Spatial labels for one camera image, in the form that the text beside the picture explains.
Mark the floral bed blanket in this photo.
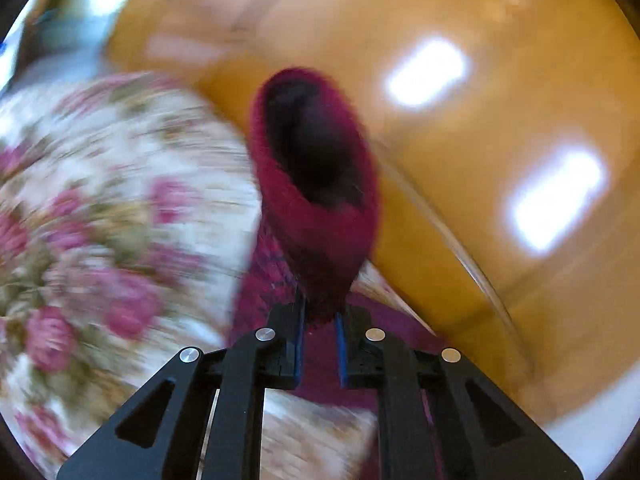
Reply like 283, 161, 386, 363
0, 71, 441, 480

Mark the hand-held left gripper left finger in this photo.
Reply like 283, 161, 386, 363
56, 300, 307, 480

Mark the wooden headboard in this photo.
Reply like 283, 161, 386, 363
107, 0, 640, 433

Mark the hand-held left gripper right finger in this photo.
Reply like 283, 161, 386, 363
334, 306, 584, 480

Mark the maroon patterned knit garment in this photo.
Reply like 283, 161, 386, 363
231, 66, 448, 480

